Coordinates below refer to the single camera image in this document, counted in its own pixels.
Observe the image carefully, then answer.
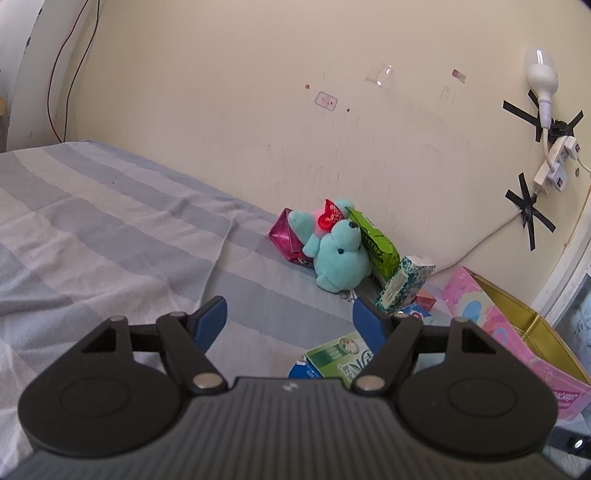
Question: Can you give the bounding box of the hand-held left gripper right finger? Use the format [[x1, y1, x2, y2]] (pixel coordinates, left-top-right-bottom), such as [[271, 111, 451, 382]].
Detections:
[[352, 298, 502, 395]]

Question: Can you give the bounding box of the frosted patterned window glass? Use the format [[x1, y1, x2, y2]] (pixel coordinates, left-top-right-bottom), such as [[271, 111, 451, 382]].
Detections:
[[554, 272, 591, 358]]

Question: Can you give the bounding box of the teal plush toy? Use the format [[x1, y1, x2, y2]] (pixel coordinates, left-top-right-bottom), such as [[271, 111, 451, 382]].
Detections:
[[302, 199, 372, 294]]

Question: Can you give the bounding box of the blue packet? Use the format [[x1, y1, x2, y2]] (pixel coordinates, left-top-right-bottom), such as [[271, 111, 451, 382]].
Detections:
[[288, 356, 324, 380]]

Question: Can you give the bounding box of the striped grey white bed sheet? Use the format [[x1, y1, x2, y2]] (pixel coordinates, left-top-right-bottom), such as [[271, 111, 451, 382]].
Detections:
[[0, 140, 446, 462]]

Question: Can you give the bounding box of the clear tape piece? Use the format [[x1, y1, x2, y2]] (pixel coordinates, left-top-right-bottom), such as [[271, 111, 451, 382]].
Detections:
[[367, 62, 394, 87]]

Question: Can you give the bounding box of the green snack packet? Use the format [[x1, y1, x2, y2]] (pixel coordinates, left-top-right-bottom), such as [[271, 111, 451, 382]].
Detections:
[[346, 208, 401, 287]]

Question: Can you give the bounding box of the red wire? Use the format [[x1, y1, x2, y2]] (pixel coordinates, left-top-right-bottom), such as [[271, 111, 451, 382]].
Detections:
[[47, 0, 93, 144]]

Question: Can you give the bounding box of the teal floral tissue box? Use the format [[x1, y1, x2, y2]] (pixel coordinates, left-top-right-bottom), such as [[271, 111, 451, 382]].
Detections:
[[374, 255, 435, 312]]

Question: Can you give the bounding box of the white light bulb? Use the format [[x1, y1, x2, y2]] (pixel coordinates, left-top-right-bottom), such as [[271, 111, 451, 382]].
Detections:
[[524, 47, 559, 130]]

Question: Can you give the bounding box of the thick white cable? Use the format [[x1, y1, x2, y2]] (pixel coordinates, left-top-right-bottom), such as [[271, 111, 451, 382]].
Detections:
[[431, 210, 525, 273]]

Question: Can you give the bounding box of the pink storage box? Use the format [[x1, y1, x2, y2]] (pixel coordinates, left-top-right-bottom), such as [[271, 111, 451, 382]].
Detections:
[[441, 266, 591, 421]]

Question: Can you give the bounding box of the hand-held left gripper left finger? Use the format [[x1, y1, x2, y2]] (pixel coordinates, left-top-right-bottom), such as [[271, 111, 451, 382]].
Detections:
[[81, 296, 229, 395]]

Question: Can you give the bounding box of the white door frame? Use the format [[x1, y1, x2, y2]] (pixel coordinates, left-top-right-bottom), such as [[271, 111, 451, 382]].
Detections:
[[0, 0, 63, 153]]

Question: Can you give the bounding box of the green white carton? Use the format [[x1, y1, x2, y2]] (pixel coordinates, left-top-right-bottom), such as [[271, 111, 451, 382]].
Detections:
[[305, 331, 384, 388]]

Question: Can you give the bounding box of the white power strip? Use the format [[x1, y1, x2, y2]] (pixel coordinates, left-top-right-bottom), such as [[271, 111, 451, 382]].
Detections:
[[534, 134, 580, 195]]

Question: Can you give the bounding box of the magenta foil pouch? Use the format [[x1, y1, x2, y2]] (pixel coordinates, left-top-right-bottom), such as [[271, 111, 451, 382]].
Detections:
[[269, 209, 315, 268]]

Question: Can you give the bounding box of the white window frame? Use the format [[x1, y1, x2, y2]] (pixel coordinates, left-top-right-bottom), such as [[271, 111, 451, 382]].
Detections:
[[531, 217, 591, 324]]

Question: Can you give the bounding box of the black wire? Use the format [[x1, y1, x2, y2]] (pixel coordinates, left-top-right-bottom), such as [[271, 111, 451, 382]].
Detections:
[[64, 0, 101, 141]]

